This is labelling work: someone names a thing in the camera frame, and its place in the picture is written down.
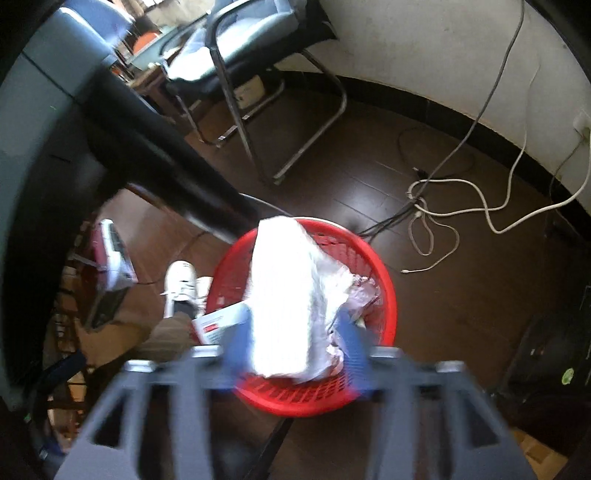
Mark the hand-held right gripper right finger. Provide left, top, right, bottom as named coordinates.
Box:
left=335, top=307, right=539, bottom=480

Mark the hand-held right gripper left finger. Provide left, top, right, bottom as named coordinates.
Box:
left=55, top=318, right=252, bottom=480

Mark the red white carton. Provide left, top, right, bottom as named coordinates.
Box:
left=191, top=302, right=252, bottom=346

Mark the white crinkled plastic bag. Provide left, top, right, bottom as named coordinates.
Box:
left=344, top=272, right=384, bottom=324

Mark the white bag with red print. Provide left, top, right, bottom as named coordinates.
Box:
left=245, top=217, right=354, bottom=384

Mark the red plastic basket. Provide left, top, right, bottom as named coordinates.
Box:
left=205, top=217, right=398, bottom=418

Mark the white shoe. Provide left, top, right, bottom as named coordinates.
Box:
left=196, top=276, right=213, bottom=319
left=161, top=261, right=197, bottom=319

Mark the pink white device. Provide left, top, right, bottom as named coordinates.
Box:
left=95, top=219, right=134, bottom=289

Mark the black bag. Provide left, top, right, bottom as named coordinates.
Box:
left=503, top=314, right=591, bottom=402

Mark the white power strip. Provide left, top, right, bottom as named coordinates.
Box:
left=233, top=76, right=266, bottom=109

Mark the blue cushioned metal chair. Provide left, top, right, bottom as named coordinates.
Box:
left=159, top=0, right=348, bottom=185

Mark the orange seat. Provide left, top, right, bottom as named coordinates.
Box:
left=133, top=31, right=161, bottom=52

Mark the thin white cable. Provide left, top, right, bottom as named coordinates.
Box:
left=402, top=198, right=461, bottom=277

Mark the thick white cable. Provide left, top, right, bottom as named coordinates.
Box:
left=409, top=60, right=591, bottom=234

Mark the grey cable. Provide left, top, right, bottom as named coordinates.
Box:
left=358, top=0, right=526, bottom=238

